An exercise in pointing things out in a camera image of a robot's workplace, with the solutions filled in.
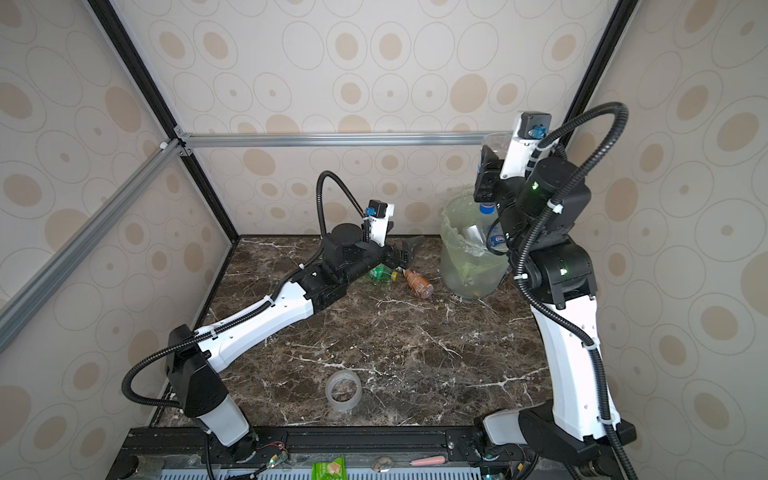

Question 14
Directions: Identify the blue label water bottle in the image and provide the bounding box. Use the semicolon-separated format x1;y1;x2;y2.
478;133;511;253

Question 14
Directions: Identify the pink pen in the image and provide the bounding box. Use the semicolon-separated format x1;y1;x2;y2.
410;455;447;467

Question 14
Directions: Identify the clear tape roll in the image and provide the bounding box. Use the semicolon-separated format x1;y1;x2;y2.
325;370;363;412

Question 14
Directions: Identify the aluminium rail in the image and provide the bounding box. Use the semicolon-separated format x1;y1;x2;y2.
180;132;489;148
1;139;182;350

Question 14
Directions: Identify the mesh bin with green liner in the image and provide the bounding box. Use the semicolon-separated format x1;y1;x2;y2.
439;189;509;299

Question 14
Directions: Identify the back aluminium rail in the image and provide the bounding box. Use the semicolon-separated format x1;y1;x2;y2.
180;132;489;148

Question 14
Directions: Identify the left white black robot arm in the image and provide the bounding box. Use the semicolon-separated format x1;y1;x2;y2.
121;170;425;447

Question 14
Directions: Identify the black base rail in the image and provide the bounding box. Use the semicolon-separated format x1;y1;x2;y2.
106;424;625;480

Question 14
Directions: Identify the green snack packet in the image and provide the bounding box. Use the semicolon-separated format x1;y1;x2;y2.
311;456;347;480

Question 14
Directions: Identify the brown Nescafe bottle near bin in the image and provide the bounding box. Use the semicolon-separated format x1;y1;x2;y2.
405;269;434;299

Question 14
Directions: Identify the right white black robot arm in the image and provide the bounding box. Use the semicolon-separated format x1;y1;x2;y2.
473;102;637;479

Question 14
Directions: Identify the left aluminium rail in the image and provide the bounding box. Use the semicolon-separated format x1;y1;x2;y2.
1;139;182;350

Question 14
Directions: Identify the green Sprite bottle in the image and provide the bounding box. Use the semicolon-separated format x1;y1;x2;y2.
368;264;398;283

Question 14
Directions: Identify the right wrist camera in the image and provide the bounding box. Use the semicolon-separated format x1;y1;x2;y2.
500;111;552;180

